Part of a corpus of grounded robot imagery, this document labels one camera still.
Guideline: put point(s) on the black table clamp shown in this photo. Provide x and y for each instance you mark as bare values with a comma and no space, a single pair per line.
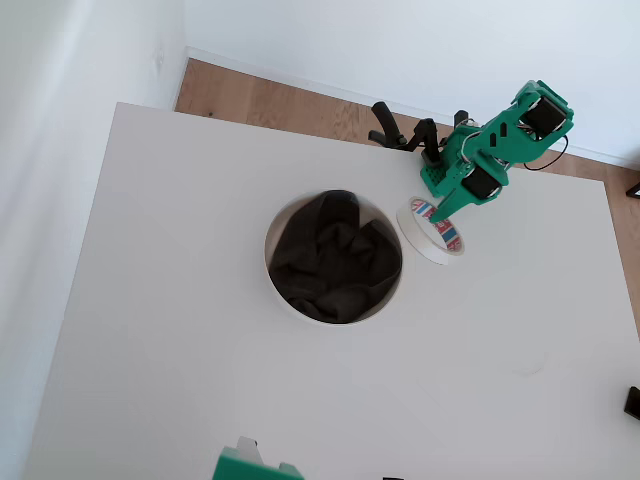
390,122

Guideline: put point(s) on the white tesa tape roll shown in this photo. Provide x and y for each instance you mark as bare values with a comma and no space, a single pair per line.
415,235

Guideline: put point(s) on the black angled object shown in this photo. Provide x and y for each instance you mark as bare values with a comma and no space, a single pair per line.
635,192

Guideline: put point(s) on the black flat object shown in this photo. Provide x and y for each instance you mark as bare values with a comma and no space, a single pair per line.
633,402

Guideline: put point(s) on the white baseboard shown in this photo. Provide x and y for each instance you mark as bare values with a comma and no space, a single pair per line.
300,80

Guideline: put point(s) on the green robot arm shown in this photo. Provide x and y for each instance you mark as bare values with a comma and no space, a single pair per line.
545,112

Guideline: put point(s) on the green printed stand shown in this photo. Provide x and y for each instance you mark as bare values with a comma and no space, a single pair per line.
235,467

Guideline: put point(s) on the small black connector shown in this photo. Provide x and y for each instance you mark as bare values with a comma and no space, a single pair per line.
460,118

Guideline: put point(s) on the black cloth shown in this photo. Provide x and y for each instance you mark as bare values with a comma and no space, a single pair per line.
335,260

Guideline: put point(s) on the green gripper black motor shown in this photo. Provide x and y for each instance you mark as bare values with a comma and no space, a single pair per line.
479,183

